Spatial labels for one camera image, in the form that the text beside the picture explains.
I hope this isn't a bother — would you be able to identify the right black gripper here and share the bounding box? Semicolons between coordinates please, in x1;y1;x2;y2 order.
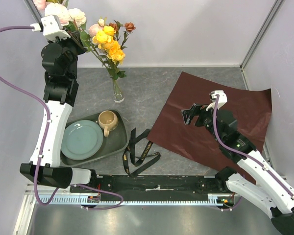
181;102;223;143

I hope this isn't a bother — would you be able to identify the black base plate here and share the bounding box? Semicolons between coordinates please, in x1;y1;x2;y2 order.
70;174;245;196

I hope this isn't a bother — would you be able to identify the red wrapping paper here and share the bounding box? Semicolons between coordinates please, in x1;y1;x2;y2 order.
147;72;272;184

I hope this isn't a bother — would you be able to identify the beige ceramic mug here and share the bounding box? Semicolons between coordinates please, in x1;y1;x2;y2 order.
98;110;118;137

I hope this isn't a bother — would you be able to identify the dark green tray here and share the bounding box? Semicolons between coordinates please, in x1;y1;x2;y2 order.
60;109;129;167

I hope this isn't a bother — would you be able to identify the light blue cable duct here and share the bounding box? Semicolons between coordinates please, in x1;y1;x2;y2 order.
50;194;235;206

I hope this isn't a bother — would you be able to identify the black ribbon with gold text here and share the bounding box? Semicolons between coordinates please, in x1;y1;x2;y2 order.
122;127;161;177

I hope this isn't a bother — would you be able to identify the white peony stem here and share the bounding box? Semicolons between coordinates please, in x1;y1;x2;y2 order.
45;3;87;28

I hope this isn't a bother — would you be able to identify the small pink peony stem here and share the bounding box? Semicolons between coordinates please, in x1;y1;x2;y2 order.
33;0;69;11

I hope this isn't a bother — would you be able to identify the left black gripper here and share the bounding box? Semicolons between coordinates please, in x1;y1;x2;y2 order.
48;27;88;80

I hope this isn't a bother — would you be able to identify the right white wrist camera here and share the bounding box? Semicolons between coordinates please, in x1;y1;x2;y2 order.
206;90;227;111

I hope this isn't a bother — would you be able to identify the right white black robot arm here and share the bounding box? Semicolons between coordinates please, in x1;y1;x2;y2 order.
181;104;294;235

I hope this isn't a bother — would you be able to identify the orange rose stem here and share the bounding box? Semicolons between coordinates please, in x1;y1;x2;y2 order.
109;21;137;74

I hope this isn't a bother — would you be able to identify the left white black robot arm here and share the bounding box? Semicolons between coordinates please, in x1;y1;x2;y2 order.
20;31;98;192

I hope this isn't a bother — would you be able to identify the yellow rose stem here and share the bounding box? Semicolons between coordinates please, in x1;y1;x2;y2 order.
91;25;126;80

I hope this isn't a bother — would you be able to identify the teal plate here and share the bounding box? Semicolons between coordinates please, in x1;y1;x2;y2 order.
61;120;103;161

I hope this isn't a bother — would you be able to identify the clear glass vase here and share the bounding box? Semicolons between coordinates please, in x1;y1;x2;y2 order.
112;80;124;103

